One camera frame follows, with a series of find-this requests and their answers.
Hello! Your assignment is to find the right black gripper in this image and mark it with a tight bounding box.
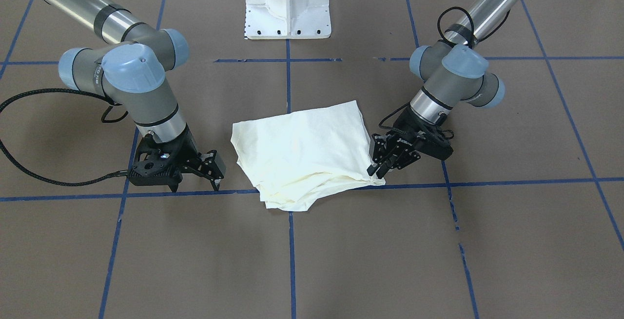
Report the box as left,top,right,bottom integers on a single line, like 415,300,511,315
128,126,227,193

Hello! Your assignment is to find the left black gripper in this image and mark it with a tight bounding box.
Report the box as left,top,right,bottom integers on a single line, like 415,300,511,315
367,103,454,179

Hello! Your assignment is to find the cream long-sleeve cat shirt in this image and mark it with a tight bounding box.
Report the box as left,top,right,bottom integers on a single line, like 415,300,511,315
231,100,386,212

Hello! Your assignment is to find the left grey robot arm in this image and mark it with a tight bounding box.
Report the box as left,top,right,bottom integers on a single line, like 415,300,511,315
367,0,520,179

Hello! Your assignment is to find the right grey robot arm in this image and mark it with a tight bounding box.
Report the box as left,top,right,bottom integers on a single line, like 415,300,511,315
1,0,227,192

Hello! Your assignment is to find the brown paper table cover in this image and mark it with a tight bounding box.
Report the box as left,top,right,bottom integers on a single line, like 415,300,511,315
1,0,624,319

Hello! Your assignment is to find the white metal base plate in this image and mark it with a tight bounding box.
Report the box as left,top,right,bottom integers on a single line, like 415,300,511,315
244,0,332,40

